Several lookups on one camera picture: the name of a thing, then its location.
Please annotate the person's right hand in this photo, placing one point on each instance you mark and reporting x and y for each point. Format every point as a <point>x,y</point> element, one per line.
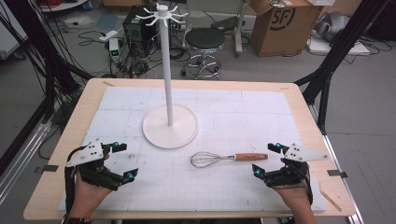
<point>295,199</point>

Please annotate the brown cardboard box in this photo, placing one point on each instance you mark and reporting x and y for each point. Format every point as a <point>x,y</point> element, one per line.
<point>280,28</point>

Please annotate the black computer tower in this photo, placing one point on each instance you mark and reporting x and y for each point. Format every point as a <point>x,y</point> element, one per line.
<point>137,31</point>

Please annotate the white power strip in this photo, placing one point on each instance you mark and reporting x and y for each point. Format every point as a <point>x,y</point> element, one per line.
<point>108,35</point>

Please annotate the black metal frame stand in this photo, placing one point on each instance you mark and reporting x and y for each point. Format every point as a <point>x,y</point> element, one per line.
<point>336,56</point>
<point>46,56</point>

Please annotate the black flat bag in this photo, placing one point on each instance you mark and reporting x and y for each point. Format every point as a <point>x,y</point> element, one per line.
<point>224,24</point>

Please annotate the white flat board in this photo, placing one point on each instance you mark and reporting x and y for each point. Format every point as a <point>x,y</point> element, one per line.
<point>339,48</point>

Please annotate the aluminium rail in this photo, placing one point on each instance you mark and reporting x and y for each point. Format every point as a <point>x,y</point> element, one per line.
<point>339,161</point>
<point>21,161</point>

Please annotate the round white table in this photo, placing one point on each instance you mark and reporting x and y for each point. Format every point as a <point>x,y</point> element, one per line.
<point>62,4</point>

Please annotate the person's left hand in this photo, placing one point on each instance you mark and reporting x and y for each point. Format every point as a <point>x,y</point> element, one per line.
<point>88,196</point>

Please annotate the grey metal stand leg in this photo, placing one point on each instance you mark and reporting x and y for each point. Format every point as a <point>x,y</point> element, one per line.
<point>238,28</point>

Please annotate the thin wooden stick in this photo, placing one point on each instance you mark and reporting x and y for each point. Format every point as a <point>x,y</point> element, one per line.
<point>330,201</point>

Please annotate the black tape piece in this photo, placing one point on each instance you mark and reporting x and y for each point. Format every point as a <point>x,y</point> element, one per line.
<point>336,174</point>
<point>46,168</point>

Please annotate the white hook rack stand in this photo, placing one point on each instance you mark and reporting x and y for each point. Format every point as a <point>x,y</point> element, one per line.
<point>169,124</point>

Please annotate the white grid mat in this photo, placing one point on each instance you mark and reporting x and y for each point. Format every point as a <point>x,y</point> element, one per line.
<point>218,118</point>

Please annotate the white power supply unit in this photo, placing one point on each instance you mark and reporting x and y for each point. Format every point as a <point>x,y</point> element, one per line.
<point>114,49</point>

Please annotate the black round stool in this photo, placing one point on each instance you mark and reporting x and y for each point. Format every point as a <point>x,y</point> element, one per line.
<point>204,39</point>

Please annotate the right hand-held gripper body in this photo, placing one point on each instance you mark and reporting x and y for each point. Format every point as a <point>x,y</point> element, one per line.
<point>292,174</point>

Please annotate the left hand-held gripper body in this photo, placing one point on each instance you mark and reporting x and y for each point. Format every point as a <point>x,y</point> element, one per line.
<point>93,174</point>

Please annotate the grey crumpled bag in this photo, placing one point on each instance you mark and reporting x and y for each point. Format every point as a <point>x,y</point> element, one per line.
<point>331,26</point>

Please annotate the brown tape piece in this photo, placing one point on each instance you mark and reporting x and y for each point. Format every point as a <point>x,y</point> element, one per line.
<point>108,83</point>

